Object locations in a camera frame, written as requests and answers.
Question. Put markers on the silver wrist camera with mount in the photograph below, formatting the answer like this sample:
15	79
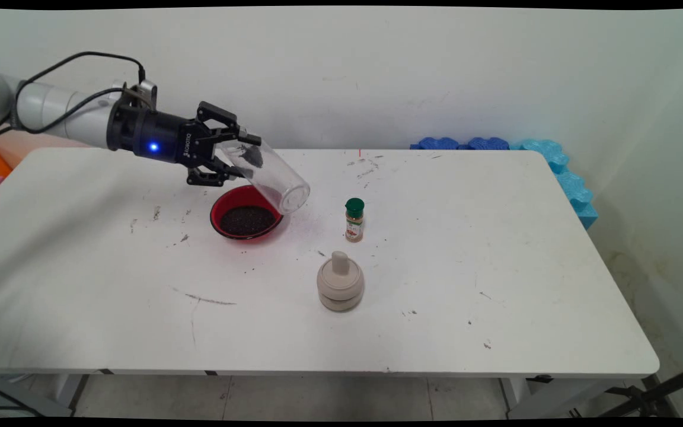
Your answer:
147	88

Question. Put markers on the clear plastic jar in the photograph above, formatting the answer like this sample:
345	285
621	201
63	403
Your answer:
276	178

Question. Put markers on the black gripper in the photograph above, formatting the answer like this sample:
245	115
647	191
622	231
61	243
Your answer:
163	133

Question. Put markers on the beige stone pestle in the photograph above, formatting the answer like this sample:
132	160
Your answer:
340	264

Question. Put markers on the red plastic bowl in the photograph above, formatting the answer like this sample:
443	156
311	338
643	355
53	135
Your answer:
220	210

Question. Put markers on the light blue foam mat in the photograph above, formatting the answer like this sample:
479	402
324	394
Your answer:
573	190

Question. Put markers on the black tripod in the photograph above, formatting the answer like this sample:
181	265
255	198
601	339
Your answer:
650	397

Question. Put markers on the white table leg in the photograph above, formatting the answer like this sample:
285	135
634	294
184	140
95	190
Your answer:
77	391

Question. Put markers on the spice bottle green cap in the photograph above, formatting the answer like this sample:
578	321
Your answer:
354	225

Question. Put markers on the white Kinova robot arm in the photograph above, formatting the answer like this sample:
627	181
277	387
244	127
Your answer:
57	110

